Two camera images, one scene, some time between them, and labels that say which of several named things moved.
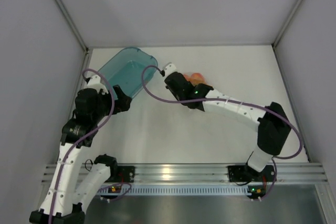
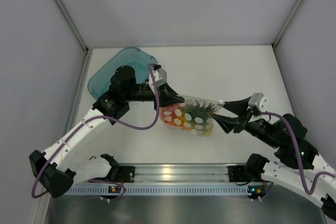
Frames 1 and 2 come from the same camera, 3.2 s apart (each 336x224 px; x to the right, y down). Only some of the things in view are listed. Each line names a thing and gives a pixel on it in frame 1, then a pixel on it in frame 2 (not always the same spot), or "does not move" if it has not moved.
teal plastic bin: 129,68 does not move
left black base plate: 125,174 does not move
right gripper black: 176,97 -> 239,107
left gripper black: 123,102 -> 168,97
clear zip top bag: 196,78 -> 195,115
